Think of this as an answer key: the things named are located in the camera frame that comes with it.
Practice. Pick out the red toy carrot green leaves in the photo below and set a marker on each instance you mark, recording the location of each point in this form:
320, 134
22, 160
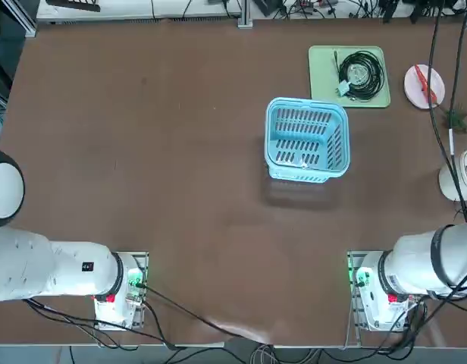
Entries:
422, 77

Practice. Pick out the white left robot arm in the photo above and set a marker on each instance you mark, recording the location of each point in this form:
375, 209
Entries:
29, 265

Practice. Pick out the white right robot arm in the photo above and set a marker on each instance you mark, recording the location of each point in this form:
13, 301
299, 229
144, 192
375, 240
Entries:
415, 265

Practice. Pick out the pink round plate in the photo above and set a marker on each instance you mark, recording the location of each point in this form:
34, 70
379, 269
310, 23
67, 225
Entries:
411, 91

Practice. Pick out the light green tray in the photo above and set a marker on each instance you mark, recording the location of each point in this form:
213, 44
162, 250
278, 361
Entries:
320, 76

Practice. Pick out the light blue plastic basket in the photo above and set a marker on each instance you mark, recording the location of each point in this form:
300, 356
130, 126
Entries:
279, 151

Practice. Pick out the power strip red switches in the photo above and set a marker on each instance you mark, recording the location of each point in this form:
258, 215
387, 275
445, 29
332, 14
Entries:
313, 4

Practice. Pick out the dark adapter box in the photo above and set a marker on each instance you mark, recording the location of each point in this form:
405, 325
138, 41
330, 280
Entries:
269, 5

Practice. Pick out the white round container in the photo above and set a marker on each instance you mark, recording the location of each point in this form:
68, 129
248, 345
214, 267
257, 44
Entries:
451, 186

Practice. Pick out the white bench top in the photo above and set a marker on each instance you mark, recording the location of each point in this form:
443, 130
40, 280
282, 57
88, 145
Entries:
123, 11

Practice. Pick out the aluminium frame post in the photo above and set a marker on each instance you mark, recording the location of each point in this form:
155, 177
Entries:
245, 15

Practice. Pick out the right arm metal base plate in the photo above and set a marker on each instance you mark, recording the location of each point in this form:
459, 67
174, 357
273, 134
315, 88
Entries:
351, 303

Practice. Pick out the aluminium frame rail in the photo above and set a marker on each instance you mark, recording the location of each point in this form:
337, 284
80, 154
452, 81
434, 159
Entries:
27, 26

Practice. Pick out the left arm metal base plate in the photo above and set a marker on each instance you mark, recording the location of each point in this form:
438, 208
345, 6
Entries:
140, 320

